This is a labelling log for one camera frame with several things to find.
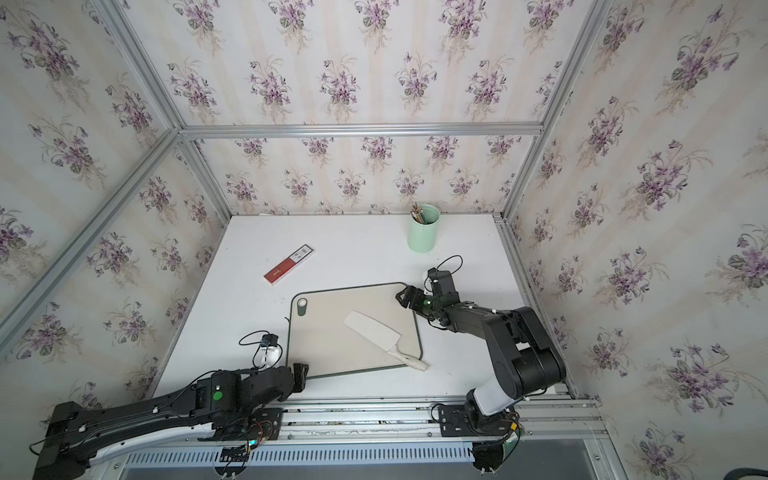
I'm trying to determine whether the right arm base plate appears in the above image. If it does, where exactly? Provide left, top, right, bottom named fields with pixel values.
left=430, top=403, right=519, bottom=438

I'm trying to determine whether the white cleaver knife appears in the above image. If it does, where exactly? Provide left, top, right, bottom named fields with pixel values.
left=344, top=311, right=429, bottom=372

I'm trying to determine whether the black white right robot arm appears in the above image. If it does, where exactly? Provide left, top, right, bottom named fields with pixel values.
left=395, top=286, right=566, bottom=424

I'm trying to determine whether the red white flat box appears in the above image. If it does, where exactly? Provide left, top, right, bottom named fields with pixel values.
left=264, top=244, right=314, bottom=285

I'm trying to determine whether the mint green tin cup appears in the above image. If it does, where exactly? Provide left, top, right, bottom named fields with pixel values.
left=407, top=203, right=441, bottom=253

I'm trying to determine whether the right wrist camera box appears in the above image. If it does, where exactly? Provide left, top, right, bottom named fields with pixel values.
left=427, top=268, right=460, bottom=308

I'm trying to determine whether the coloured pencils bundle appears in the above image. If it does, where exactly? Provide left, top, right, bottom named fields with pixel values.
left=411, top=203, right=426, bottom=225

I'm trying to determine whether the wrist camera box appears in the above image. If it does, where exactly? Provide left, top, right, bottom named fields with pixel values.
left=256, top=333, right=283, bottom=364
left=427, top=268, right=460, bottom=308

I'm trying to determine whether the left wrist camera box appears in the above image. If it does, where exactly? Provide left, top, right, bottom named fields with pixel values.
left=256, top=333, right=283, bottom=364

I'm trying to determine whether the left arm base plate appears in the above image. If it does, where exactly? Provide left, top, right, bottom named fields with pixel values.
left=203, top=407, right=284, bottom=442

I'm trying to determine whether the aluminium front rail frame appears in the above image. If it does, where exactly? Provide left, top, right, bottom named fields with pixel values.
left=110, top=394, right=622, bottom=478

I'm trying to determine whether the beige cutting board green rim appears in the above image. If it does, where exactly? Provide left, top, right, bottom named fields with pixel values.
left=285, top=282, right=423, bottom=379

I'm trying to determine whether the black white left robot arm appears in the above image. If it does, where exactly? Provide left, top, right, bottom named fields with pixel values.
left=33, top=363, right=309, bottom=479

